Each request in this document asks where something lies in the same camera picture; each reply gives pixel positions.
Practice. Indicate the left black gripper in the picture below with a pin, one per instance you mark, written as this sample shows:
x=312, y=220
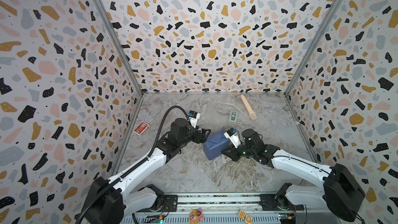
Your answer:
x=202, y=137

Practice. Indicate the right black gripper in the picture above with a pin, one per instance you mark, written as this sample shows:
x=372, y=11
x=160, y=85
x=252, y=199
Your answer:
x=232, y=151

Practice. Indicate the blue wrapping paper sheet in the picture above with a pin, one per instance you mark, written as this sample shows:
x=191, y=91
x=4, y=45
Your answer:
x=215, y=144

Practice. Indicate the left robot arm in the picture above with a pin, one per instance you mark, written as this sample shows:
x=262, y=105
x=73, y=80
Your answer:
x=110, y=200

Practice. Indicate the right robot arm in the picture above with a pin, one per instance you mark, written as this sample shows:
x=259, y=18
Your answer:
x=333, y=187

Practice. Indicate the white tape dispenser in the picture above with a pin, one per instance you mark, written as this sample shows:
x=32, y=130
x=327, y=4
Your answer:
x=232, y=121

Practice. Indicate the red playing card deck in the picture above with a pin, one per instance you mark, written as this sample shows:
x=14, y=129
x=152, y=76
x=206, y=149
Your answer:
x=141, y=128

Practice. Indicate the orange square sticker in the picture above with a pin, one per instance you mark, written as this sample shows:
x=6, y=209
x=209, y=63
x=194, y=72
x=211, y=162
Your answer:
x=245, y=217

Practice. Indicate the pink yellow sticker toy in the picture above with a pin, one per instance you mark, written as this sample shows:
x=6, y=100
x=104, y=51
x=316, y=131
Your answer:
x=196, y=216

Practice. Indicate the aluminium mounting rail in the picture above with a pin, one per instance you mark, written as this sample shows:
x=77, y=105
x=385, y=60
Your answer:
x=222, y=208

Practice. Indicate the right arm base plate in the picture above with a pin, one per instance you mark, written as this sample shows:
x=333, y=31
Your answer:
x=274, y=202

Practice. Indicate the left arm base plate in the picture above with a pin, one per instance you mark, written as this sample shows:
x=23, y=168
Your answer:
x=166, y=203

